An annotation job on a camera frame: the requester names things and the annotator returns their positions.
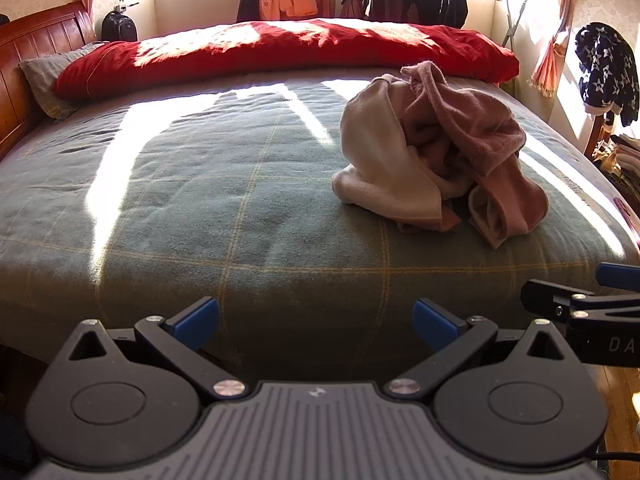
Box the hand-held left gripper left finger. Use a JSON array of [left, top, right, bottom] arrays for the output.
[[52, 296, 248, 402]]

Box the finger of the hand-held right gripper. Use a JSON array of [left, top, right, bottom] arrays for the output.
[[595, 262, 640, 295], [520, 279, 640, 323]]

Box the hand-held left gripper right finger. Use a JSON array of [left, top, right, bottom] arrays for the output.
[[382, 297, 583, 403]]

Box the pink and white knit sweater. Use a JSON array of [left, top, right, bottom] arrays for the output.
[[331, 60, 550, 250]]

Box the stack of folded clothes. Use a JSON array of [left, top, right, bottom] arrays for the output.
[[597, 132, 640, 201]]

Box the green plaid bed blanket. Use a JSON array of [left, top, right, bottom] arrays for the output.
[[0, 65, 628, 386]]

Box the wooden chair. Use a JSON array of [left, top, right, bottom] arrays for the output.
[[584, 110, 618, 161]]

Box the navy star print garment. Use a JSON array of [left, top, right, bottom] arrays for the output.
[[574, 22, 640, 128]]

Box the orange curtain with fringe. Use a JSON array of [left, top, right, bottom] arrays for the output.
[[530, 0, 581, 98]]

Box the metal drying rack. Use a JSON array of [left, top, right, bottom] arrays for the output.
[[420, 0, 532, 51]]

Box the red duvet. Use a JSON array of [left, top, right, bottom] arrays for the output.
[[52, 17, 520, 101]]

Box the grey pillow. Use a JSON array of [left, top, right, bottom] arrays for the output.
[[19, 42, 108, 121]]

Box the black backpack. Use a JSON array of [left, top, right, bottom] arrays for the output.
[[101, 4, 139, 43]]

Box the wooden headboard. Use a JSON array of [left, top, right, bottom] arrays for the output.
[[0, 1, 97, 161]]

